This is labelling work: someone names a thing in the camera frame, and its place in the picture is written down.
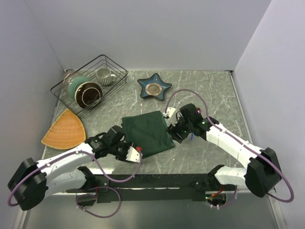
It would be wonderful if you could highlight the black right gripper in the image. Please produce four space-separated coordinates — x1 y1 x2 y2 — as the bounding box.
166 113 193 144

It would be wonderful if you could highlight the dark green cloth napkin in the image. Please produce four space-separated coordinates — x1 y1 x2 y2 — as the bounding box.
122 111 175 158

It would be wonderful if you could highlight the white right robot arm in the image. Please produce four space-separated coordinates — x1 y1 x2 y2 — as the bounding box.
163 104 282 198

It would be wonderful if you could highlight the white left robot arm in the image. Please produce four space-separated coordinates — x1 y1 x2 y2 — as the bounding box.
7 125 141 211

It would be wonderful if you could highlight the orange woven fan-shaped mat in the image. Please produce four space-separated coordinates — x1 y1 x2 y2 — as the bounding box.
41 109 86 150

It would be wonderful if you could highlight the blue star-shaped ceramic dish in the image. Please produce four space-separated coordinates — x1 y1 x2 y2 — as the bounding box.
137 73 172 101

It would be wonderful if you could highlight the dark brown ceramic bowl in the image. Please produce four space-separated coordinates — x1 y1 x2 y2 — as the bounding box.
74 82 102 109

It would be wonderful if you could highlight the striped grey ceramic mug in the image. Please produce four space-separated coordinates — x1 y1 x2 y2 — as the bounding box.
96 68 117 86

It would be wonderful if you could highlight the green ceramic bowl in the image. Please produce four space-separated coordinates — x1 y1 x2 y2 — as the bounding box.
68 76 90 99

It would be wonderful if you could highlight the clear glass jar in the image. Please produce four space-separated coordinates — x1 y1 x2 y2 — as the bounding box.
62 70 78 93

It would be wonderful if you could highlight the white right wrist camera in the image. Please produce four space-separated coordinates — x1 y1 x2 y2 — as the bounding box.
163 107 177 120

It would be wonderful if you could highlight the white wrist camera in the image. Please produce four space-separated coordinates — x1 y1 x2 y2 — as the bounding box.
163 107 177 120
126 146 142 163

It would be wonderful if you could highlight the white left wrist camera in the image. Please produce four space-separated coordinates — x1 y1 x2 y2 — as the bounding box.
126 146 142 163

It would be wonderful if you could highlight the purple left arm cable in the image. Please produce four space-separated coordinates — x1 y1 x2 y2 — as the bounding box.
8 149 143 218

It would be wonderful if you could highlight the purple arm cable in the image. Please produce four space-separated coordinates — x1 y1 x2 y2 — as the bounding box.
8 149 143 218
164 89 295 212

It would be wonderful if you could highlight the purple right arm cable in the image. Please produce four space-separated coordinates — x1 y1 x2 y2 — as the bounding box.
164 89 295 212

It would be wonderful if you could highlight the black wire dish rack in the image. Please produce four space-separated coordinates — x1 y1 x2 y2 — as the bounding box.
51 54 128 119

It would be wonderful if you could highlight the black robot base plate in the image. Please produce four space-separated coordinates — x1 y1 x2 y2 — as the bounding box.
67 174 235 203

